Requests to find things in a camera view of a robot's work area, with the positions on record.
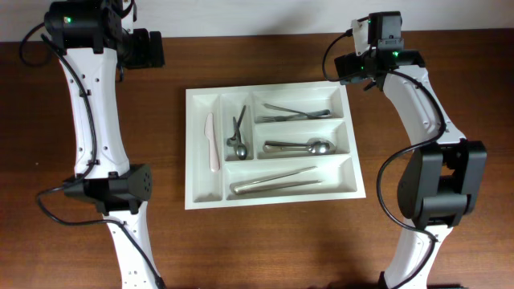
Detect steel fork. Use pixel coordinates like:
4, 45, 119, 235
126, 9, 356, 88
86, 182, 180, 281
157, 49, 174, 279
256, 110, 332, 123
263, 104, 332, 120

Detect steel spoon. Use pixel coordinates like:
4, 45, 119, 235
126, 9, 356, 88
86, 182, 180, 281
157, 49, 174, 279
263, 137, 337, 156
262, 140, 332, 157

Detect pink plastic knife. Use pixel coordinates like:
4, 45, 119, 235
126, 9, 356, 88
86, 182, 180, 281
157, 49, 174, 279
204, 112, 220, 173

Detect small steel teaspoon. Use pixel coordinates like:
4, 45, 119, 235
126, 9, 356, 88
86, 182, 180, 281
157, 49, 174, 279
233, 118, 247, 160
226, 105, 247, 147

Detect steel serving tongs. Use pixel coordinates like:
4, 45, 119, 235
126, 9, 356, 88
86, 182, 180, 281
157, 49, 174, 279
230, 166, 320, 196

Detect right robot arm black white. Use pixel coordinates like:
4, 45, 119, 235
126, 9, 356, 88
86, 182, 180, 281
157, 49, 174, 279
334, 11, 487, 288

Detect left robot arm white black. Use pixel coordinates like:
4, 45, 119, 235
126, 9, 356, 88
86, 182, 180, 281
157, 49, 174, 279
43, 1, 165, 288

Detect white plastic cutlery tray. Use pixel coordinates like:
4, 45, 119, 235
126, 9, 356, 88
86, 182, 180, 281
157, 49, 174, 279
185, 82, 365, 210

